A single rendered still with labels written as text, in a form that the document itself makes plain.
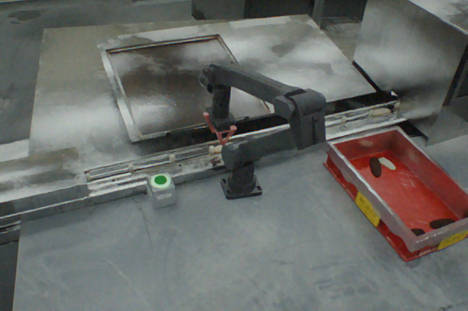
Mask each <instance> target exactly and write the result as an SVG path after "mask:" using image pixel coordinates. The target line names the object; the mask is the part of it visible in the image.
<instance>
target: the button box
mask: <svg viewBox="0 0 468 311"><path fill-rule="evenodd" d="M159 175H164V176H167V177H168V178H169V180H170V183H169V184H168V186H167V187H164V188H157V187H155V186H154V185H153V184H152V183H151V180H152V178H153V177H155V176H157V175H155V176H149V177H147V178H146V182H147V187H144V191H145V195H147V196H148V199H149V200H150V202H151V205H152V206H153V208H154V209H159V208H162V207H165V206H171V205H174V204H175V203H176V186H175V184H174V182H173V181H172V180H171V178H170V176H169V174H168V173H163V174H159Z"/></svg>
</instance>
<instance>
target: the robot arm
mask: <svg viewBox="0 0 468 311"><path fill-rule="evenodd" d="M199 83H200V84H201V85H202V86H204V88H205V89H206V90H207V91H208V92H209V93H210V94H212V98H211V106H208V107H205V111H206V112H207V113H204V117H205V119H206V121H207V122H208V126H209V127H210V129H211V132H216V134H217V137H218V139H219V142H220V144H221V145H223V146H222V148H221V156H222V161H223V163H224V164H225V165H226V166H227V169H229V170H233V171H232V172H231V174H230V175H229V177H224V178H221V180H220V184H221V187H222V190H223V192H224V195H225V197H226V199H228V200H232V199H239V198H249V197H255V196H261V195H262V193H263V189H262V187H261V185H260V183H259V181H258V179H257V177H256V175H255V174H254V162H256V161H259V160H261V158H263V157H266V156H269V155H273V154H278V153H282V152H286V151H292V150H295V149H297V150H298V151H300V150H303V149H306V148H309V147H310V146H313V145H315V144H318V143H323V142H326V136H325V109H324V108H325V106H326V98H325V96H324V95H323V94H322V92H319V91H315V90H313V89H302V88H299V87H296V86H289V85H288V84H286V83H282V82H280V81H277V80H274V79H272V78H268V77H266V76H264V75H260V74H259V73H258V72H254V71H252V70H249V69H246V68H244V67H242V65H240V64H239V63H238V62H236V61H233V60H228V61H221V62H217V63H213V64H210V65H209V67H208V68H205V69H203V72H202V74H201V76H200V77H199ZM231 86H233V87H235V89H239V90H241V91H243V92H245V93H248V94H250V95H252V96H254V97H257V98H260V99H261V100H262V101H264V102H267V103H269V104H272V105H273V109H274V113H276V114H278V115H280V116H283V117H285V118H286V119H288V122H289V125H290V128H287V129H285V130H280V131H278V132H274V133H271V134H270V135H266V136H263V137H261V138H253V137H251V138H244V139H243V140H239V141H236V142H233V143H229V144H226V143H227V142H228V140H229V139H230V137H231V136H232V135H233V133H234V132H235V131H236V130H237V127H235V126H229V125H227V126H222V125H223V124H230V125H232V124H235V121H236V119H234V117H233V116H232V115H231V113H230V93H231ZM213 127H214V128H213ZM223 132H228V135H227V137H226V139H225V140H224V141H222V136H221V135H222V133H223Z"/></svg>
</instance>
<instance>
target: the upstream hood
mask: <svg viewBox="0 0 468 311"><path fill-rule="evenodd" d="M86 197H89V193H88V185H87V181H86V177H85V174H84V172H83V167H82V165H81V161H80V158H79V155H78V150H77V147H76V146H73V147H69V148H65V149H59V150H55V151H49V152H45V153H41V154H34V155H31V156H27V157H19V158H16V159H12V160H5V161H1V162H0V217H3V216H7V215H11V214H16V213H18V212H22V211H31V210H34V209H38V208H42V207H45V206H50V205H54V204H57V203H62V202H65V201H71V200H72V201H73V200H77V199H81V198H86Z"/></svg>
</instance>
